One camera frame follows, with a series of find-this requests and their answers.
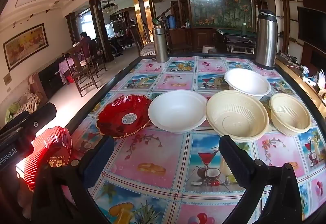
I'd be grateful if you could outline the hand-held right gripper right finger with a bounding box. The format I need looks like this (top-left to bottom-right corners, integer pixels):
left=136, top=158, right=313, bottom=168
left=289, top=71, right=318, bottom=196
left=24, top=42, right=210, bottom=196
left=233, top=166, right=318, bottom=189
left=219, top=135, right=303, bottom=224

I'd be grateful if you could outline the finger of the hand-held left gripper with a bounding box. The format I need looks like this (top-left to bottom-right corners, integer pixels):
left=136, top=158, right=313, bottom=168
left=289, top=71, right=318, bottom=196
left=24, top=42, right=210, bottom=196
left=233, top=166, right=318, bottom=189
left=22, top=102, right=57, bottom=136

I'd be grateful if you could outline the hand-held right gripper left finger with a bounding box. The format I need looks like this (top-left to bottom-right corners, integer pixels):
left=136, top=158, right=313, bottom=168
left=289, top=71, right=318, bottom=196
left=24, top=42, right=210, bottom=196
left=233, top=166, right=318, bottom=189
left=32, top=135, right=115, bottom=224

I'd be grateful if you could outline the red ribbed plate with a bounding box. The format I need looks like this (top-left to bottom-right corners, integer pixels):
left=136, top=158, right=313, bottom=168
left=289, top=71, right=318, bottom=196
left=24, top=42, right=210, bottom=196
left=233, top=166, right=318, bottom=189
left=23, top=126, right=73, bottom=192

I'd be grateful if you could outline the large cream ribbed bowl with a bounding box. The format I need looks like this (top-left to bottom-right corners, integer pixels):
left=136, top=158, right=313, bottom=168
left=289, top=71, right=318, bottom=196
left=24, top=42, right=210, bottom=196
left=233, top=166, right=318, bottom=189
left=206, top=90, right=272, bottom=143

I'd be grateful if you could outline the red scalloped plate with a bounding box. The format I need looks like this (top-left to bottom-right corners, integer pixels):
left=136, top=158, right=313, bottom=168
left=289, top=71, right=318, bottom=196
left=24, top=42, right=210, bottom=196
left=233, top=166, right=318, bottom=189
left=97, top=95, right=153, bottom=139

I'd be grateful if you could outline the patterned cloth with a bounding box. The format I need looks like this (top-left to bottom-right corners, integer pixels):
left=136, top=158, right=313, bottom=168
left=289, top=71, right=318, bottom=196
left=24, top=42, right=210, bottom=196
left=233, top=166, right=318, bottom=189
left=22, top=91, right=41, bottom=113

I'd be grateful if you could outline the green cloth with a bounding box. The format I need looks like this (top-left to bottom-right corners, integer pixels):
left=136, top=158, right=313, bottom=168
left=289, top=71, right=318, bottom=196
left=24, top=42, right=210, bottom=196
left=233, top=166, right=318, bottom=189
left=5, top=103, right=21, bottom=123

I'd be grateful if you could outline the brown sofa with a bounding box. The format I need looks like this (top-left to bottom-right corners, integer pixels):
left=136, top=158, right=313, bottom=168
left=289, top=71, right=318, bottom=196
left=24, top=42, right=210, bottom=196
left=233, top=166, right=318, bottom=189
left=25, top=72, right=49, bottom=106

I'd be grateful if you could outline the table with pink cloth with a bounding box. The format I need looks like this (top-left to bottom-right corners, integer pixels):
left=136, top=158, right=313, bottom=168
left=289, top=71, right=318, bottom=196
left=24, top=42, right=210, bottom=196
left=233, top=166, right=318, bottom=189
left=58, top=57, right=77, bottom=84

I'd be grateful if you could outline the wooden dining chair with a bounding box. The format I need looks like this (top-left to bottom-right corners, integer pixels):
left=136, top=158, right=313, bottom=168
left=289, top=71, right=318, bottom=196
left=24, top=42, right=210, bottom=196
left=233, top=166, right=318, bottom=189
left=64, top=46, right=98, bottom=97
left=88, top=39, right=107, bottom=78

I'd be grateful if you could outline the printed tablecloth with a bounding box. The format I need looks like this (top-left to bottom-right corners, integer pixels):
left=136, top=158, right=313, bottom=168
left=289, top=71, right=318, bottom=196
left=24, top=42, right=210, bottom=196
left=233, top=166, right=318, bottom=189
left=62, top=56, right=326, bottom=224

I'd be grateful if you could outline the small cream ribbed bowl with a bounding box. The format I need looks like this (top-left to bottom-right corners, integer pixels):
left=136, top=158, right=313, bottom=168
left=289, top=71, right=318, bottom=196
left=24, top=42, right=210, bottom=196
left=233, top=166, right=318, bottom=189
left=269, top=93, right=313, bottom=137

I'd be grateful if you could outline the white plastic bowl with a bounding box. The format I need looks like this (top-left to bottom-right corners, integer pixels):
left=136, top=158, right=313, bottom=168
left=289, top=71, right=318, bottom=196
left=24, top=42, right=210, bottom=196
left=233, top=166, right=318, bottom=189
left=148, top=90, right=208, bottom=134
left=224, top=68, right=272, bottom=101

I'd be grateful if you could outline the wooden side cabinet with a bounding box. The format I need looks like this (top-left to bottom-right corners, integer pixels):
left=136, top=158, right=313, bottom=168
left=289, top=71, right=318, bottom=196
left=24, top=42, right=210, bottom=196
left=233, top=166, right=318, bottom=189
left=275, top=57, right=326, bottom=112

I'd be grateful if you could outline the white plastic bag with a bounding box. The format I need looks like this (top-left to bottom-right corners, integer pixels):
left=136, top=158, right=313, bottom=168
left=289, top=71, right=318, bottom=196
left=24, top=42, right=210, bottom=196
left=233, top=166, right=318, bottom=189
left=317, top=69, right=326, bottom=89

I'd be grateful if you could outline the green topped table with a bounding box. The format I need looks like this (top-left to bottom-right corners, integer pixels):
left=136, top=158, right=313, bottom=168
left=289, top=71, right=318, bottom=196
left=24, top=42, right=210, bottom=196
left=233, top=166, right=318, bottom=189
left=216, top=28, right=256, bottom=55

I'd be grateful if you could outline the steel thermal carafe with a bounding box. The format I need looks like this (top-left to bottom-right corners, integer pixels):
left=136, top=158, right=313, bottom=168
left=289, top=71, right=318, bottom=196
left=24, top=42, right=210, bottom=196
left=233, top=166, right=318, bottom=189
left=255, top=9, right=279, bottom=70

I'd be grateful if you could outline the chandelier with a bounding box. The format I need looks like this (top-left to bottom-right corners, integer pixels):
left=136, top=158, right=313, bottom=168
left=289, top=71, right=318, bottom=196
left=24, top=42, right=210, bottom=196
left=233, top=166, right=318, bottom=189
left=101, top=0, right=119, bottom=13

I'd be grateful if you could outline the steel thermos bottle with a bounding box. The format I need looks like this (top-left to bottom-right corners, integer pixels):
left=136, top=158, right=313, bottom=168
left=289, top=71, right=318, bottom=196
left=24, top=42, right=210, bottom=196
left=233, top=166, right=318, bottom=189
left=152, top=26, right=169, bottom=63

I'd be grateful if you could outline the black television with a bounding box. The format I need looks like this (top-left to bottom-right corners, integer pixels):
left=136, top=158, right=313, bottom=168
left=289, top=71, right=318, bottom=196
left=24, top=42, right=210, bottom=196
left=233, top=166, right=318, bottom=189
left=297, top=6, right=326, bottom=50

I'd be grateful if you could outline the framed wall painting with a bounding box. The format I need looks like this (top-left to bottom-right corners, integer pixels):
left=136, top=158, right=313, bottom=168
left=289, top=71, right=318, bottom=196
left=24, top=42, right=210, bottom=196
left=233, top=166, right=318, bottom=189
left=3, top=23, right=49, bottom=72

